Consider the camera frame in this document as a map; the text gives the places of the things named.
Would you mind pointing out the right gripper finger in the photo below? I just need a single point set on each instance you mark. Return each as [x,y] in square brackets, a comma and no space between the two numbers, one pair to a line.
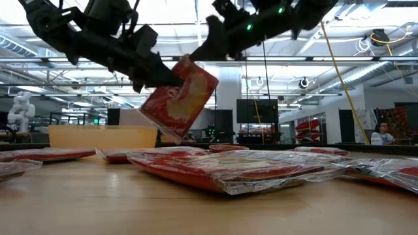
[222,49]
[212,36]

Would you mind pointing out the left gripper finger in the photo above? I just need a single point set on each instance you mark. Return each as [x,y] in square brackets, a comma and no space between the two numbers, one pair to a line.
[160,82]
[163,72]

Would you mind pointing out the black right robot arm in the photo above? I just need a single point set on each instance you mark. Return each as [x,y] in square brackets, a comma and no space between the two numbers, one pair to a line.
[313,13]

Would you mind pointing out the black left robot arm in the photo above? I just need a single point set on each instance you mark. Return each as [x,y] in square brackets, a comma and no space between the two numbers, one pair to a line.
[42,23]

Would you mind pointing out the beige hanging cloth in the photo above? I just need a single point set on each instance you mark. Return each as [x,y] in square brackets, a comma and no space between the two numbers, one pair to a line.
[130,117]

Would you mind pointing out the white building pillar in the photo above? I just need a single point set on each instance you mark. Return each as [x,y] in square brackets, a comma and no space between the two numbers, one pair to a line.
[230,94]

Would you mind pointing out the small black panel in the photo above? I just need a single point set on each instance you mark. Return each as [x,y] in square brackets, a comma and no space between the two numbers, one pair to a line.
[113,116]

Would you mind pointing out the white hanging cloth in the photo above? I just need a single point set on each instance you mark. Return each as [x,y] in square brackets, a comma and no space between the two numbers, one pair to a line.
[204,122]

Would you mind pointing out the large black screen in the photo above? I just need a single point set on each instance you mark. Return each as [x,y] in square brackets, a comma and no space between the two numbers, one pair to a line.
[225,119]

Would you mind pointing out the black monitor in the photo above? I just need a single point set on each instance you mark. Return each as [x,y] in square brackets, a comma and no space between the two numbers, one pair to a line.
[258,111]

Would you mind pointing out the black machine green lights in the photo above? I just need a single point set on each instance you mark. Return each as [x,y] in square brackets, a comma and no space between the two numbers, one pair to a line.
[212,132]

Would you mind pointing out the translucent yellow plastic basket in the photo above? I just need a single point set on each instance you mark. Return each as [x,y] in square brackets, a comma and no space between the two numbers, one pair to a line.
[98,137]

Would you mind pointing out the black cart with goods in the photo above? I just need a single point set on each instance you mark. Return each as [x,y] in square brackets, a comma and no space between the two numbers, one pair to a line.
[258,137]

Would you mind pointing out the white humanoid robot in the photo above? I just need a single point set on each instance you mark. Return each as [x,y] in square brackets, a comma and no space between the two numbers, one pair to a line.
[21,111]

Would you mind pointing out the red storage bins rack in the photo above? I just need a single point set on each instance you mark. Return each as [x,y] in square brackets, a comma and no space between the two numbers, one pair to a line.
[308,129]

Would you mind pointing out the black door panel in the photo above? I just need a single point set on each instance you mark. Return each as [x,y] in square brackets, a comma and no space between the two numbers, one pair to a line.
[346,125]

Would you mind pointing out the white printed cloth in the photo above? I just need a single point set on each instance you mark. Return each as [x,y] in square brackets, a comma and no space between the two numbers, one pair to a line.
[365,122]

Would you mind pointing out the seated person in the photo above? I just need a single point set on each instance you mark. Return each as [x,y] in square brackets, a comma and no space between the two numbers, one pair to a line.
[382,135]

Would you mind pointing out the red patterned fabric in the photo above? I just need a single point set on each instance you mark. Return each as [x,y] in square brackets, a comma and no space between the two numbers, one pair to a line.
[393,122]

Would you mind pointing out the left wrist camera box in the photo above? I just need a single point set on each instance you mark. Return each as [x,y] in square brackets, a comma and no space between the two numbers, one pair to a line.
[107,16]

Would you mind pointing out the black table edge rail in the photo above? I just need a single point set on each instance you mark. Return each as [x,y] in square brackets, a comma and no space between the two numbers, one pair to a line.
[375,148]

